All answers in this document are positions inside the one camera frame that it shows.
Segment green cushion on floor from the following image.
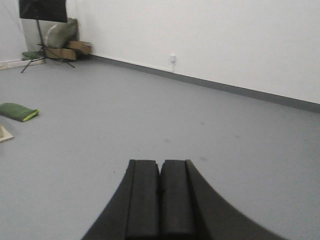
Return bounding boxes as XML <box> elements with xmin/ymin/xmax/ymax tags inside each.
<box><xmin>0</xmin><ymin>102</ymin><xmax>40</xmax><ymax>122</ymax></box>

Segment green sack against wall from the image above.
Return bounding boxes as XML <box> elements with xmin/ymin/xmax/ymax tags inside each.
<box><xmin>44</xmin><ymin>17</ymin><xmax>78</xmax><ymax>49</ymax></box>

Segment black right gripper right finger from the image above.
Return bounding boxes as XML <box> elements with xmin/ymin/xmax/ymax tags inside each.
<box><xmin>160</xmin><ymin>159</ymin><xmax>282</xmax><ymax>240</ymax></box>

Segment white wall power outlet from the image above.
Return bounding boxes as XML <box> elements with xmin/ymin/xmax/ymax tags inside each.
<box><xmin>169</xmin><ymin>54</ymin><xmax>176</xmax><ymax>73</ymax></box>

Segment light wooden board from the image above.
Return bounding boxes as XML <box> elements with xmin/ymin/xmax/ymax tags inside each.
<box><xmin>0</xmin><ymin>124</ymin><xmax>14</xmax><ymax>143</ymax></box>

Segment black panel on tripod stand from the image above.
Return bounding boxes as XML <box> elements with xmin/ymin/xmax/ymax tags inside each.
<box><xmin>18</xmin><ymin>0</ymin><xmax>78</xmax><ymax>73</ymax></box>

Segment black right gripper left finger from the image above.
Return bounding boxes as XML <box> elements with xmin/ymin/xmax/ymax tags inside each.
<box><xmin>83</xmin><ymin>159</ymin><xmax>160</xmax><ymax>240</ymax></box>

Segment brown cardboard boxes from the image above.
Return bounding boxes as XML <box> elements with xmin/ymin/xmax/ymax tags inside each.
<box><xmin>45</xmin><ymin>40</ymin><xmax>92</xmax><ymax>61</ymax></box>

